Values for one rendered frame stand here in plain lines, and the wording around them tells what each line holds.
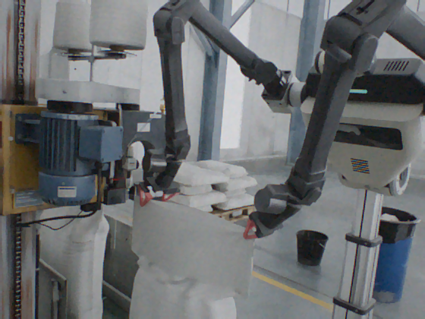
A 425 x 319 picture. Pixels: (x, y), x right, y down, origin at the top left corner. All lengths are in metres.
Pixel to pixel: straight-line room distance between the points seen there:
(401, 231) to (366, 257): 1.66
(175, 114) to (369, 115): 0.58
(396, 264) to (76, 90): 2.74
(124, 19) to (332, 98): 0.62
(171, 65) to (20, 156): 0.50
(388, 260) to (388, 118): 2.11
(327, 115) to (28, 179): 0.86
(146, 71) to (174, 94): 5.35
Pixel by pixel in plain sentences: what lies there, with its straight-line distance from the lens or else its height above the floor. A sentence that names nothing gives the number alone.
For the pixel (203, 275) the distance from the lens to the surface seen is 1.23.
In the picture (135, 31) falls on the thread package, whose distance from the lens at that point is 1.16.
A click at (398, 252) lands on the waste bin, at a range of 3.26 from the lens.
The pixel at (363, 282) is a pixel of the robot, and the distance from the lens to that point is 1.58.
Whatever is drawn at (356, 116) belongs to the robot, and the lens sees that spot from 1.27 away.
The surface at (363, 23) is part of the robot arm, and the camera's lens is 0.77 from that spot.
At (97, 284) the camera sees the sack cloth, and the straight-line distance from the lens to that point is 1.85.
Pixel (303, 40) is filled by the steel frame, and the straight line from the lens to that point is 10.12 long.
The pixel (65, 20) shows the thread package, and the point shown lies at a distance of 1.40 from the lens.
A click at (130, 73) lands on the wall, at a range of 6.32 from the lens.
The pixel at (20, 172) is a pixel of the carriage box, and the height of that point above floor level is 1.15.
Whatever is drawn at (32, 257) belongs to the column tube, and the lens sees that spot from 1.40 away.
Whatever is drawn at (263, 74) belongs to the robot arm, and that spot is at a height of 1.50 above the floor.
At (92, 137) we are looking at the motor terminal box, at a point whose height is 1.28.
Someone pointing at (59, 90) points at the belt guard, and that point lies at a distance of 1.04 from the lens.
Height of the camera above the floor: 1.39
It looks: 8 degrees down
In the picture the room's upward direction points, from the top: 5 degrees clockwise
